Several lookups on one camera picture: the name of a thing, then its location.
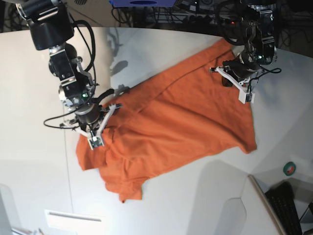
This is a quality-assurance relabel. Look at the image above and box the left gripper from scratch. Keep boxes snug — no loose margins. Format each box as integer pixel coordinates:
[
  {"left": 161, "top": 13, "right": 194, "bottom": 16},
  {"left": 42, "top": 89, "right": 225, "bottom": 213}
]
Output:
[{"left": 209, "top": 58, "right": 260, "bottom": 92}]

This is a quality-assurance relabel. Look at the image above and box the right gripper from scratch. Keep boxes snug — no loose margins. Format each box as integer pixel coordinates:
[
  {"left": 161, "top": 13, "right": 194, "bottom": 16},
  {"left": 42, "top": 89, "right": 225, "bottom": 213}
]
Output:
[{"left": 63, "top": 89, "right": 122, "bottom": 137}]

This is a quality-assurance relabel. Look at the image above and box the orange t-shirt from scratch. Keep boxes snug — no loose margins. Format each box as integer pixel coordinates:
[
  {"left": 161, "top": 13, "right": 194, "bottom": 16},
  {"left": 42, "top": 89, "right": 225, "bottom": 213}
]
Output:
[{"left": 76, "top": 39, "right": 257, "bottom": 202}]

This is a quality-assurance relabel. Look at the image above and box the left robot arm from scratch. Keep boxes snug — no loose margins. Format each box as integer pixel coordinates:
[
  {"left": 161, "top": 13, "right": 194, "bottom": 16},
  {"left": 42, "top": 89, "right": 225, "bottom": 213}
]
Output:
[{"left": 210, "top": 0, "right": 281, "bottom": 104}]

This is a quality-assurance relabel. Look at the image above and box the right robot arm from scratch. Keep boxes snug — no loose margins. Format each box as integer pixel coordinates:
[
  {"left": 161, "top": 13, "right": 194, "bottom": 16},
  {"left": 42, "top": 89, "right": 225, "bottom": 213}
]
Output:
[{"left": 15, "top": 0, "right": 120, "bottom": 138}]

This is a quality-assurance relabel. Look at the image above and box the blue box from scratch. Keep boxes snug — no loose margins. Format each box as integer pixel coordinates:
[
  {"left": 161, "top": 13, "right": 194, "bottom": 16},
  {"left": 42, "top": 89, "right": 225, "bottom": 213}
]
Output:
[{"left": 109, "top": 0, "right": 179, "bottom": 7}]

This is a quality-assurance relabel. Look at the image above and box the green tape roll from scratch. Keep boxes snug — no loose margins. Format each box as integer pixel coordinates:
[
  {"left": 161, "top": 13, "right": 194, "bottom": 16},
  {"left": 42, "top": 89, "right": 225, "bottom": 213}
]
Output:
[{"left": 283, "top": 162, "right": 296, "bottom": 176}]

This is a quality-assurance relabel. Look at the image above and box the black keyboard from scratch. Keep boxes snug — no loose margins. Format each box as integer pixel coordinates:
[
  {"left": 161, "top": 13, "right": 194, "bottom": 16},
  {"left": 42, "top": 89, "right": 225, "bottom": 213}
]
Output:
[{"left": 265, "top": 181, "right": 302, "bottom": 235}]

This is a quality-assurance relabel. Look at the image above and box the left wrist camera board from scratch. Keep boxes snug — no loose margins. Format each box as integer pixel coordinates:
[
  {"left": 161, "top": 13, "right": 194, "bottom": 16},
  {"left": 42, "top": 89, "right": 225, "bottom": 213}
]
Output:
[{"left": 238, "top": 90, "right": 255, "bottom": 104}]

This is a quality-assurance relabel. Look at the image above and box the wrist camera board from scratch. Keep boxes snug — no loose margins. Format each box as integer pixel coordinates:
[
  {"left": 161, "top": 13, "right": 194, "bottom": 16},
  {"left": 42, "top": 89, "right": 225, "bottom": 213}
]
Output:
[
  {"left": 88, "top": 136, "right": 104, "bottom": 150},
  {"left": 238, "top": 90, "right": 255, "bottom": 104}
]

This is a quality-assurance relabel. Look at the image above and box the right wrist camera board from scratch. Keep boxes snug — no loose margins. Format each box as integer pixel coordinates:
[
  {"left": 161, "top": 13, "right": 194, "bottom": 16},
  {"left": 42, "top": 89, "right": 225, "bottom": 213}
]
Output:
[{"left": 88, "top": 136, "right": 104, "bottom": 150}]

